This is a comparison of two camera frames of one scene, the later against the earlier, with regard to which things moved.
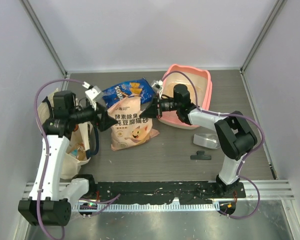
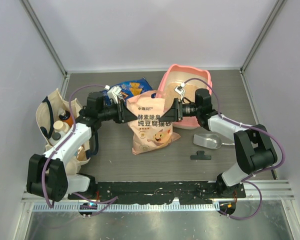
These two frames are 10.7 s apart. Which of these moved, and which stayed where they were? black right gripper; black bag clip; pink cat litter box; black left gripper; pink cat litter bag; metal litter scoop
Moved: black right gripper; pink cat litter bag; black left gripper
Stayed: black bag clip; metal litter scoop; pink cat litter box
